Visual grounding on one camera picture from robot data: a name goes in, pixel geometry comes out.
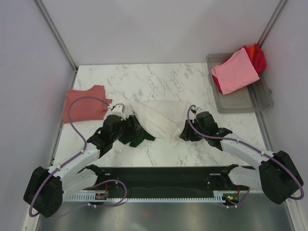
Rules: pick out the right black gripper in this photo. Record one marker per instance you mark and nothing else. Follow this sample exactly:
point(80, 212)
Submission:
point(186, 133)

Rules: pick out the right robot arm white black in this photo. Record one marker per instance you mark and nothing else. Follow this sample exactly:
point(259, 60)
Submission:
point(272, 173)

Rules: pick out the orange t-shirt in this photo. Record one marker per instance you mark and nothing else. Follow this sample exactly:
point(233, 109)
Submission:
point(252, 50)

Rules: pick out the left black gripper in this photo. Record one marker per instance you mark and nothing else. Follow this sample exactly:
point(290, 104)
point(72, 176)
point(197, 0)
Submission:
point(133, 130)

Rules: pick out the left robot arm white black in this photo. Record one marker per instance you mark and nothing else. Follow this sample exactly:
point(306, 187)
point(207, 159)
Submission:
point(49, 187)

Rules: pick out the white and green t-shirt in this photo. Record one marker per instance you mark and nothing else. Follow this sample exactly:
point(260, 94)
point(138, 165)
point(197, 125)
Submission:
point(164, 120)

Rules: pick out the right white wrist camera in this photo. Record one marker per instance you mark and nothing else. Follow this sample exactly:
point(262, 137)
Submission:
point(196, 110)

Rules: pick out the clear grey plastic bin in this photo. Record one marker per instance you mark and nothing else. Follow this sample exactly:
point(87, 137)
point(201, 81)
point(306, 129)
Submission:
point(253, 98)

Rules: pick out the aluminium frame post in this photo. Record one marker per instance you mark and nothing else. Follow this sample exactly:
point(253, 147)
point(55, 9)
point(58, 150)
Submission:
point(272, 21)
point(54, 31)

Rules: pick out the left aluminium frame post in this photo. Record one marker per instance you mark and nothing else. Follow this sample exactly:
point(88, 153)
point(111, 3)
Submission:
point(54, 31)

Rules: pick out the pink t-shirt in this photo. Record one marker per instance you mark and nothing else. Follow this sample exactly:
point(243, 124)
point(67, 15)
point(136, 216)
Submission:
point(236, 72)

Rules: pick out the right aluminium frame post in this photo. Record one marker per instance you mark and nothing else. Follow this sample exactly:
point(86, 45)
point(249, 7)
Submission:
point(272, 21)

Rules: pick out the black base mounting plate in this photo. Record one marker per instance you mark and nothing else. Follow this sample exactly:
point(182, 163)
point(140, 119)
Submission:
point(164, 181)

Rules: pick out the white slotted cable duct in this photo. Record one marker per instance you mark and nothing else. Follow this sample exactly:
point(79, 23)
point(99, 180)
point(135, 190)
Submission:
point(100, 196)

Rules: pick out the folded salmon red t-shirt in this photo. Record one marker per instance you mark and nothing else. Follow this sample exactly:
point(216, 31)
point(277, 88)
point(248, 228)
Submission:
point(85, 109)

